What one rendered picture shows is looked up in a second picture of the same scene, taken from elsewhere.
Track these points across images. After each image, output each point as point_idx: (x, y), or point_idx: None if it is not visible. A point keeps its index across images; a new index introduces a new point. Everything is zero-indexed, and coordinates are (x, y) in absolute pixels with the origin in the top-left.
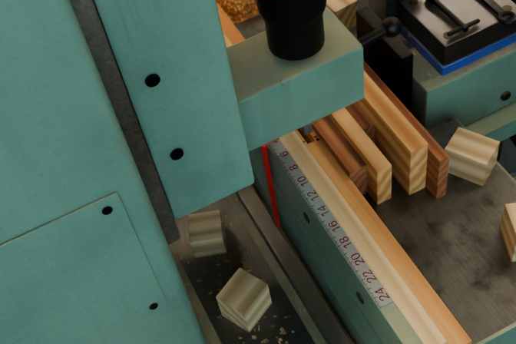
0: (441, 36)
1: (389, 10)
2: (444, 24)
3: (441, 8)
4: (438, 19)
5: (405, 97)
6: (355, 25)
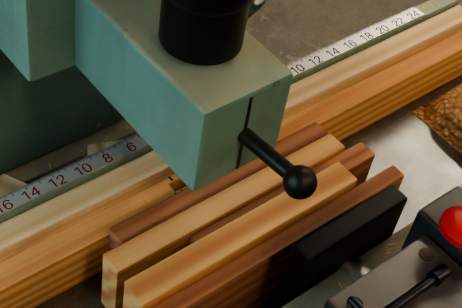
0: (350, 295)
1: (412, 233)
2: (381, 298)
3: (411, 288)
4: (391, 289)
5: (280, 304)
6: None
